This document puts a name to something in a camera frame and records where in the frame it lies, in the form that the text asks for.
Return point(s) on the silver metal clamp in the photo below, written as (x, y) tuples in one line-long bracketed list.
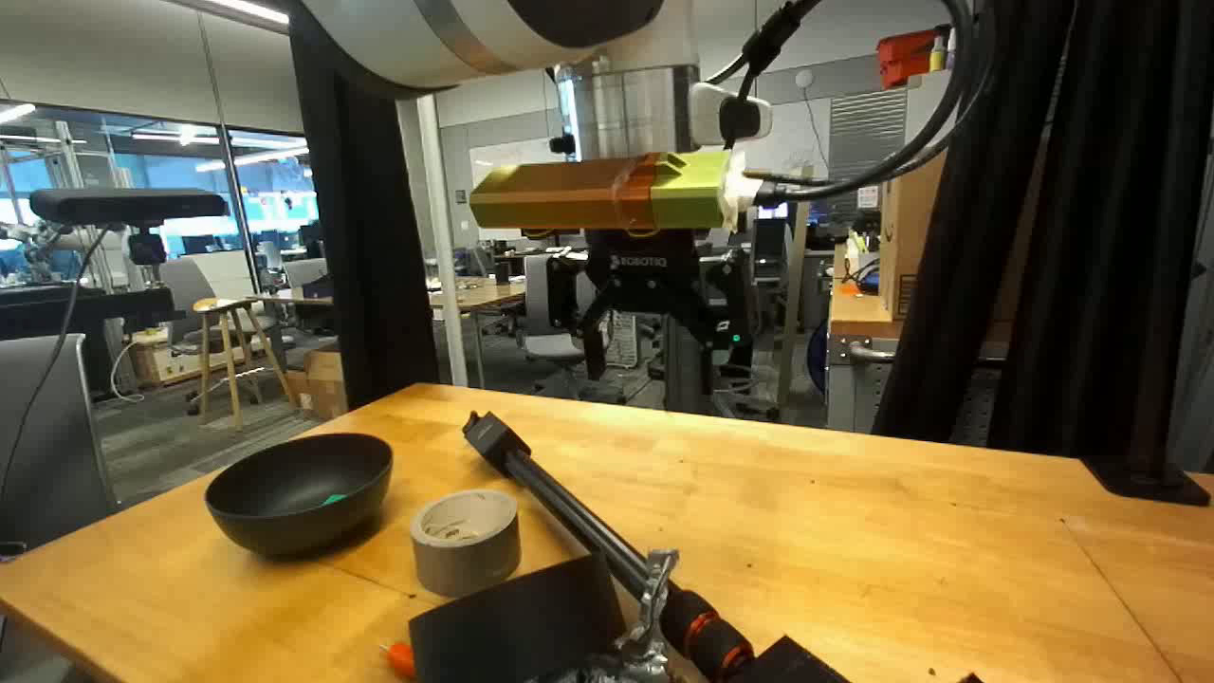
[(641, 653)]

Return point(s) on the orange-handled screwdriver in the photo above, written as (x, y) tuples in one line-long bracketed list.
[(401, 657)]

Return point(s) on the black plate foreground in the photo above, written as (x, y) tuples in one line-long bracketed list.
[(523, 630)]

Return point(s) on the black tripod pole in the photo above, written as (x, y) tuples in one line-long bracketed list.
[(691, 623)]

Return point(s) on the small grey duct tape roll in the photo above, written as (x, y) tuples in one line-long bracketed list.
[(464, 539)]

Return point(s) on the black bowl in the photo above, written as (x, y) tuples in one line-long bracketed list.
[(303, 496)]

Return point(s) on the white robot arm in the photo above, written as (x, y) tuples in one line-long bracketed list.
[(356, 62)]

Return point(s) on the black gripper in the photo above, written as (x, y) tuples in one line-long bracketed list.
[(648, 274)]

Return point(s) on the black camera on stand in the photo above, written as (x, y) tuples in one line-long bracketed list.
[(138, 209)]

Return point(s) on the black curtain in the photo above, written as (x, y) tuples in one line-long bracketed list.
[(1079, 178)]

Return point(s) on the wooden stool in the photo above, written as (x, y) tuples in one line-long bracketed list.
[(233, 348)]

